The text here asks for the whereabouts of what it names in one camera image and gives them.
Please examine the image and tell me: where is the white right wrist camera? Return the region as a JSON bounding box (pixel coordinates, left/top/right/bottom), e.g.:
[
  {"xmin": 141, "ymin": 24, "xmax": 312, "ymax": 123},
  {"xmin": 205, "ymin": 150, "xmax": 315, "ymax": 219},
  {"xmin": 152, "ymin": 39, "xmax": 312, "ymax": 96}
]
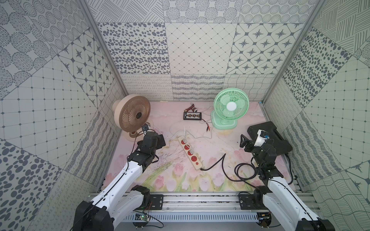
[{"xmin": 254, "ymin": 130, "xmax": 270, "ymax": 147}]

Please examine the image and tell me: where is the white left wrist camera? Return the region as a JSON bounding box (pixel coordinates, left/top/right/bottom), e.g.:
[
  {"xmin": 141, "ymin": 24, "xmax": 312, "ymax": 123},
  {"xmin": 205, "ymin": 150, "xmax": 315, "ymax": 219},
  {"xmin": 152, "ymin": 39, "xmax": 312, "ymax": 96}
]
[{"xmin": 141, "ymin": 123, "xmax": 150, "ymax": 134}]

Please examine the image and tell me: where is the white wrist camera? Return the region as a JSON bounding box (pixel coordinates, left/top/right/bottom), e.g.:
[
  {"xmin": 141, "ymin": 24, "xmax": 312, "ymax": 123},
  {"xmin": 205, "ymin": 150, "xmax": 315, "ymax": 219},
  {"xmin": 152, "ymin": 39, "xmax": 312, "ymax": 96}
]
[
  {"xmin": 141, "ymin": 123, "xmax": 150, "ymax": 134},
  {"xmin": 254, "ymin": 130, "xmax": 270, "ymax": 147}
]

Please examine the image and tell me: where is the black power strip cable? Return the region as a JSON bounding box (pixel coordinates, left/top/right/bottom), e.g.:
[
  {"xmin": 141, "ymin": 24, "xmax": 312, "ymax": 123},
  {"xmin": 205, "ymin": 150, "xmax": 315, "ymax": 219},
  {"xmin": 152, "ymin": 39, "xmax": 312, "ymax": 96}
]
[{"xmin": 200, "ymin": 152, "xmax": 258, "ymax": 183}]

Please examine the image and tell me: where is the green desk fan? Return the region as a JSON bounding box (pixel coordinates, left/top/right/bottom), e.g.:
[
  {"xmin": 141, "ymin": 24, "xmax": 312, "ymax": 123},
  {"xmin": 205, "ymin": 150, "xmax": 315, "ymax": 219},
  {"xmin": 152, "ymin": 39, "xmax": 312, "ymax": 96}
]
[{"xmin": 211, "ymin": 88, "xmax": 250, "ymax": 130}]

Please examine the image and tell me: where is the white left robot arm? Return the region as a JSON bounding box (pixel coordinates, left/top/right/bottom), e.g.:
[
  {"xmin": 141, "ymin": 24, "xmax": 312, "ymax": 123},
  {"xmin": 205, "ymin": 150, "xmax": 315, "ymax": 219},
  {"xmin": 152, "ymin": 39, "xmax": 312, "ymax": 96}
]
[{"xmin": 71, "ymin": 130, "xmax": 166, "ymax": 231}]

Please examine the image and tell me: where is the pale green-fan power cord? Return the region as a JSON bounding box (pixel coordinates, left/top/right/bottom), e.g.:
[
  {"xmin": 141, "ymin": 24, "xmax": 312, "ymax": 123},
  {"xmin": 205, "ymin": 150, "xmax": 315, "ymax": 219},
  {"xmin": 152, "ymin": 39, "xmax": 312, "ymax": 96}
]
[{"xmin": 183, "ymin": 115, "xmax": 214, "ymax": 151}]

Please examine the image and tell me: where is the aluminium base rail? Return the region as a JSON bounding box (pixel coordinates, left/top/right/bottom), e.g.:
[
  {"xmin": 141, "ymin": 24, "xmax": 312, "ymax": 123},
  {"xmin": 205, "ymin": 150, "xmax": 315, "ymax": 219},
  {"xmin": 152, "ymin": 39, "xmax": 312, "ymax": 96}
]
[{"xmin": 82, "ymin": 192, "xmax": 321, "ymax": 223}]

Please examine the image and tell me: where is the cream red power strip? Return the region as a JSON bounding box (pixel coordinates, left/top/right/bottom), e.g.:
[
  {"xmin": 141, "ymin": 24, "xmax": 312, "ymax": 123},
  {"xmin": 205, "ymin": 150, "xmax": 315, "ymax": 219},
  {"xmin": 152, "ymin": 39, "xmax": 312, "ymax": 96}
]
[{"xmin": 178, "ymin": 136, "xmax": 203, "ymax": 170}]

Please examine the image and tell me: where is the black multimeter device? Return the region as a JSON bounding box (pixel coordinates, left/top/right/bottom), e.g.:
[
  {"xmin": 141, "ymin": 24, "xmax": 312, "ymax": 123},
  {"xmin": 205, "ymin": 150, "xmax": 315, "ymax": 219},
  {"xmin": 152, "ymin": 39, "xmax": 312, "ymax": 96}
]
[{"xmin": 183, "ymin": 112, "xmax": 202, "ymax": 121}]

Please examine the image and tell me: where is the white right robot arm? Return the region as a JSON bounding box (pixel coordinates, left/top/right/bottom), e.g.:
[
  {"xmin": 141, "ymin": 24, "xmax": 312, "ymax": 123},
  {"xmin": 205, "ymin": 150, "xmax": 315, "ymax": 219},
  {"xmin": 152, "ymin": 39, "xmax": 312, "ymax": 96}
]
[{"xmin": 240, "ymin": 134, "xmax": 335, "ymax": 231}]

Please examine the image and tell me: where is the black plastic tool case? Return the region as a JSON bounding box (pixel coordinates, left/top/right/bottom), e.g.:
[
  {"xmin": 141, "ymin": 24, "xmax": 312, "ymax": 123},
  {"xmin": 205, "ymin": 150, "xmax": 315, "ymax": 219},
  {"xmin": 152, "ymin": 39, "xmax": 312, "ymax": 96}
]
[{"xmin": 247, "ymin": 121, "xmax": 293, "ymax": 156}]

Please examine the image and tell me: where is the beige and brown desk fan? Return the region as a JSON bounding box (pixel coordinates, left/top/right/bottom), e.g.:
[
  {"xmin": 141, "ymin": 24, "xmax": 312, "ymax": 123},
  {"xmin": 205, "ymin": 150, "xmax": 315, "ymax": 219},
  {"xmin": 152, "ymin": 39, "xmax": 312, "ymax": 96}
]
[{"xmin": 112, "ymin": 94, "xmax": 153, "ymax": 141}]

